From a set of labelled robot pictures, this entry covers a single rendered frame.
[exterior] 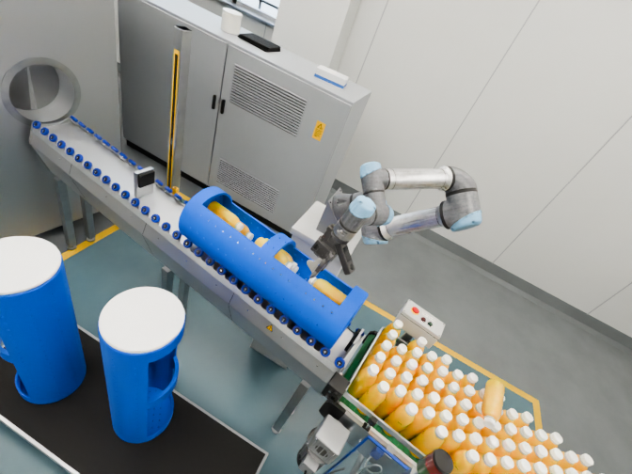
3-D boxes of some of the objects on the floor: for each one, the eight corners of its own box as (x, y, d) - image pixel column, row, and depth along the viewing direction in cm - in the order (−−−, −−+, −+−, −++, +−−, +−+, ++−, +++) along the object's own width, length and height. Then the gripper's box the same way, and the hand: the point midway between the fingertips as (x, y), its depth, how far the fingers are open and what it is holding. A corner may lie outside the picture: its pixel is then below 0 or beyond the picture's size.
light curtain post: (168, 259, 274) (183, 25, 168) (173, 263, 273) (192, 30, 167) (162, 262, 270) (173, 24, 164) (166, 267, 268) (181, 30, 162)
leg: (165, 323, 234) (168, 262, 195) (170, 329, 233) (176, 268, 194) (157, 329, 230) (160, 267, 191) (163, 334, 228) (167, 273, 189)
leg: (92, 235, 268) (83, 167, 228) (97, 240, 266) (88, 172, 227) (85, 239, 263) (74, 170, 224) (89, 243, 262) (80, 175, 223)
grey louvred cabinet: (159, 133, 403) (164, -11, 313) (317, 220, 376) (371, 91, 285) (120, 146, 361) (113, -15, 271) (295, 245, 334) (351, 103, 244)
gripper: (339, 219, 123) (310, 257, 135) (322, 229, 113) (293, 269, 125) (356, 235, 122) (326, 272, 134) (340, 247, 112) (309, 285, 124)
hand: (317, 274), depth 128 cm, fingers open, 5 cm apart
